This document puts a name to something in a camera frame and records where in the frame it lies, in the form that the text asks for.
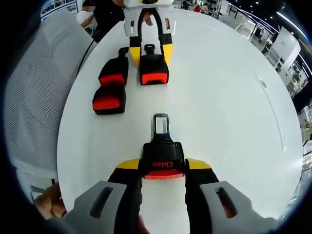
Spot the black seat belt tongue piece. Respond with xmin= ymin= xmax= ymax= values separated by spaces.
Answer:
xmin=141 ymin=113 xmax=187 ymax=181

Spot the white office partition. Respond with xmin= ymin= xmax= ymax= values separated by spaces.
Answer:
xmin=267 ymin=26 xmax=302 ymax=72

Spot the white mesh chair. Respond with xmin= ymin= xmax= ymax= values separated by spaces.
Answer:
xmin=4 ymin=18 xmax=98 ymax=195

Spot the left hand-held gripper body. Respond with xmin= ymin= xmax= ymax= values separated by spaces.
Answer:
xmin=122 ymin=0 xmax=175 ymax=10

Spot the person's body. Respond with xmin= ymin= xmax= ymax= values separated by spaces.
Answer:
xmin=93 ymin=0 xmax=126 ymax=44

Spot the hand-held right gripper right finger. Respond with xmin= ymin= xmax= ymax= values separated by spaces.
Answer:
xmin=184 ymin=157 xmax=281 ymax=234

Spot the wall poster with photos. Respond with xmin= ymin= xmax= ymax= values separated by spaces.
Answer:
xmin=39 ymin=0 xmax=79 ymax=18

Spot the black seat belt buckle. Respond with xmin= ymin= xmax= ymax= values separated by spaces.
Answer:
xmin=97 ymin=46 xmax=130 ymax=86
xmin=139 ymin=43 xmax=170 ymax=86
xmin=92 ymin=84 xmax=126 ymax=116

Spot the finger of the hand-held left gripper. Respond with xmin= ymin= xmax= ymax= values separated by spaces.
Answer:
xmin=153 ymin=8 xmax=177 ymax=65
xmin=123 ymin=7 xmax=148 ymax=67

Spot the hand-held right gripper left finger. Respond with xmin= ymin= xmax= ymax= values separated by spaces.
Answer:
xmin=65 ymin=157 xmax=144 ymax=234

